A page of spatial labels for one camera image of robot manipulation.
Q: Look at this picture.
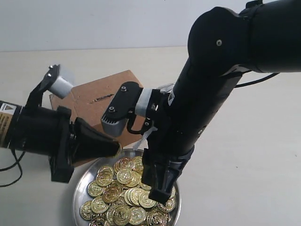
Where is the round steel plate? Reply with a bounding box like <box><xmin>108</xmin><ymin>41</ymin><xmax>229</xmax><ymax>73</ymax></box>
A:
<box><xmin>73</xmin><ymin>149</ymin><xmax>181</xmax><ymax>226</ymax></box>

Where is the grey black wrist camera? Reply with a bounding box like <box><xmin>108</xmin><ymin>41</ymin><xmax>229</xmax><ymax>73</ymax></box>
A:
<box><xmin>101</xmin><ymin>81</ymin><xmax>143</xmax><ymax>137</ymax></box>

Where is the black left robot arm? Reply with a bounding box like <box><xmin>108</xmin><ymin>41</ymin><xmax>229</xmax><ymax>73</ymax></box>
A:
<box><xmin>0</xmin><ymin>101</ymin><xmax>120</xmax><ymax>183</ymax></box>

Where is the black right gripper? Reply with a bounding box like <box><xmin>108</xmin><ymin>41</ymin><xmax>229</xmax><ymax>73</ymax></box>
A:
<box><xmin>142</xmin><ymin>89</ymin><xmax>195</xmax><ymax>204</ymax></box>

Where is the brown cardboard coin box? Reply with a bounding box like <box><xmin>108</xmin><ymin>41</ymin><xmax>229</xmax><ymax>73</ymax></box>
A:
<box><xmin>49</xmin><ymin>70</ymin><xmax>142</xmax><ymax>133</ymax></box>

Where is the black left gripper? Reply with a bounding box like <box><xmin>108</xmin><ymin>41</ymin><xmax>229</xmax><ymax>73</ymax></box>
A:
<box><xmin>49</xmin><ymin>106</ymin><xmax>121</xmax><ymax>183</ymax></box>

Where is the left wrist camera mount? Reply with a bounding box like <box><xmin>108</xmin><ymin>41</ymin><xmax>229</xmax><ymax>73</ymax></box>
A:
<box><xmin>25</xmin><ymin>64</ymin><xmax>74</xmax><ymax>109</ymax></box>

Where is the black cable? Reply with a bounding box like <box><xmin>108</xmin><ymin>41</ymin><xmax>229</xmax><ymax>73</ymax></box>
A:
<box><xmin>0</xmin><ymin>148</ymin><xmax>25</xmax><ymax>188</ymax></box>

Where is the gold coin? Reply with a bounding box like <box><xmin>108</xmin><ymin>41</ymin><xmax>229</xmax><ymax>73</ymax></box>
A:
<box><xmin>96</xmin><ymin>173</ymin><xmax>113</xmax><ymax>187</ymax></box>
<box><xmin>117</xmin><ymin>169</ymin><xmax>134</xmax><ymax>185</ymax></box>
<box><xmin>80</xmin><ymin>201</ymin><xmax>93</xmax><ymax>220</ymax></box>
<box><xmin>117</xmin><ymin>157</ymin><xmax>135</xmax><ymax>171</ymax></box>
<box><xmin>114</xmin><ymin>148</ymin><xmax>122</xmax><ymax>157</ymax></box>

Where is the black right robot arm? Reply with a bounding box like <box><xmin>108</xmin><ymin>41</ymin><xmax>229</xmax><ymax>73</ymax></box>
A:
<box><xmin>71</xmin><ymin>0</ymin><xmax>301</xmax><ymax>204</ymax></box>

